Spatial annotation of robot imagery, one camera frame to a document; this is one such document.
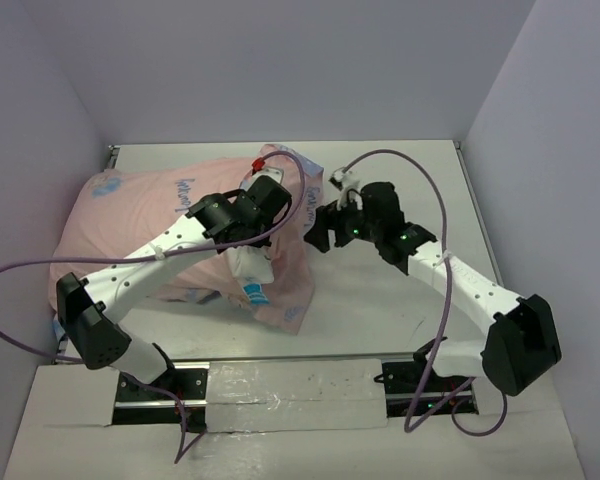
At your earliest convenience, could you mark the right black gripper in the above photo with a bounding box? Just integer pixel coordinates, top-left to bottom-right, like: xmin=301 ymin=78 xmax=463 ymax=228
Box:
xmin=304 ymin=188 xmax=383 ymax=252

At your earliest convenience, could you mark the white pillow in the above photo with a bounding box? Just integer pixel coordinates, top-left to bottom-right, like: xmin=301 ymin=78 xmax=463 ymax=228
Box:
xmin=225 ymin=246 xmax=274 ymax=306

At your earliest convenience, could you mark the blue and pink printed pillowcase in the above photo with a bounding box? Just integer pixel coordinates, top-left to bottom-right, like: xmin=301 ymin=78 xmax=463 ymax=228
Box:
xmin=54 ymin=144 xmax=323 ymax=334

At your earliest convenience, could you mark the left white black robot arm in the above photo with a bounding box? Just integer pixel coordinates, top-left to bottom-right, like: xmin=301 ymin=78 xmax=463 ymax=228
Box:
xmin=56 ymin=176 xmax=292 ymax=399

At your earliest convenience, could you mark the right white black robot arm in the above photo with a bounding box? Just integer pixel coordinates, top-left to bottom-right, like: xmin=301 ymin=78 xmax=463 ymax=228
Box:
xmin=305 ymin=182 xmax=562 ymax=396

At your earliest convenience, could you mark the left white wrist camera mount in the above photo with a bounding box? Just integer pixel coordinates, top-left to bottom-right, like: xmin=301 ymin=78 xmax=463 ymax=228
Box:
xmin=247 ymin=157 xmax=284 ymax=187

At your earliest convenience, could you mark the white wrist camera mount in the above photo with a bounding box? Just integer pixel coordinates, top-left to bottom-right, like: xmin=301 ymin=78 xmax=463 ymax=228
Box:
xmin=247 ymin=157 xmax=284 ymax=187
xmin=329 ymin=167 xmax=360 ymax=210

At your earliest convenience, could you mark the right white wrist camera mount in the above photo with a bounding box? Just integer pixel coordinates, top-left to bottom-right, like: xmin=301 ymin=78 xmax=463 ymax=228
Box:
xmin=329 ymin=167 xmax=360 ymax=210

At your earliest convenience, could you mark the silver base mounting rail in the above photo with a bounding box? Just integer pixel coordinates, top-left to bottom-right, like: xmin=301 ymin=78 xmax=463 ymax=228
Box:
xmin=113 ymin=358 xmax=464 ymax=434

